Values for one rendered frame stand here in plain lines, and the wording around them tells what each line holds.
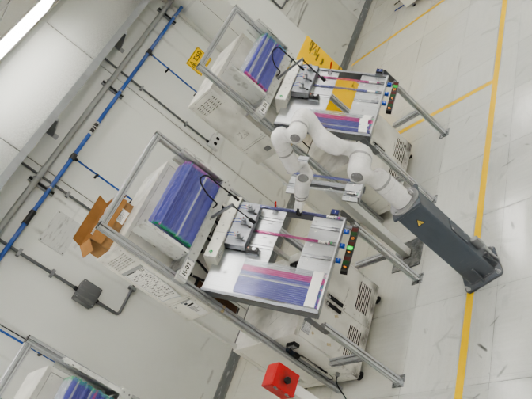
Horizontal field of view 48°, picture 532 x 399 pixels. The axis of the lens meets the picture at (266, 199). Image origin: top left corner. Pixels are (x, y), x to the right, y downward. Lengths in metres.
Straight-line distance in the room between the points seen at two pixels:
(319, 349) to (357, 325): 0.39
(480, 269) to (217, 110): 2.16
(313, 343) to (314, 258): 0.52
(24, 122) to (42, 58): 0.66
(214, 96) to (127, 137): 1.29
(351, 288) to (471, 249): 0.89
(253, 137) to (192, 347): 1.83
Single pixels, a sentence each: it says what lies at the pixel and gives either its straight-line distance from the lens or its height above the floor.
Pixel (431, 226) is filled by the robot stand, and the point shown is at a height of 0.52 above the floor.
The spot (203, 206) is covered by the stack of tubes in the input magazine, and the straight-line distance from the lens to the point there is 3.64.
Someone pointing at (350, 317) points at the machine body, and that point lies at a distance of 3.97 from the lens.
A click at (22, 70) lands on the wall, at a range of 5.38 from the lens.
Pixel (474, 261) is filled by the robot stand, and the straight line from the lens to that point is 3.64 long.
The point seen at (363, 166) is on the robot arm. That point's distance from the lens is 3.15.
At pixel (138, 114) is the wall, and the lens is 5.63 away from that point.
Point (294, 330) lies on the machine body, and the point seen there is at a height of 0.62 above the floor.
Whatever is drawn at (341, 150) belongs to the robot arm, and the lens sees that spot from 3.17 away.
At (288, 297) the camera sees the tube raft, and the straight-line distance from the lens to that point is 3.41.
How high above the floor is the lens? 2.41
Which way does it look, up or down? 20 degrees down
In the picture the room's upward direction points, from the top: 52 degrees counter-clockwise
